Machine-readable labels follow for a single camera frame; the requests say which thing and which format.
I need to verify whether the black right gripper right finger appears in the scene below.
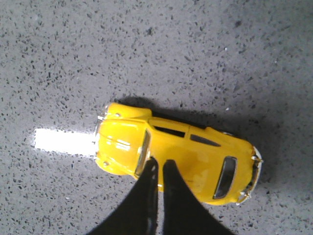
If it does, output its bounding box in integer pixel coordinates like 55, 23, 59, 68
163, 160, 232, 235

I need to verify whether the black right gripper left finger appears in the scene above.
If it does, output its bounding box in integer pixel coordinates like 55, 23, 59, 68
88, 158, 158, 235

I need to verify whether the yellow toy beetle car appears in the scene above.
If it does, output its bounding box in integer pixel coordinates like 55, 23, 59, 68
95, 103, 263, 205

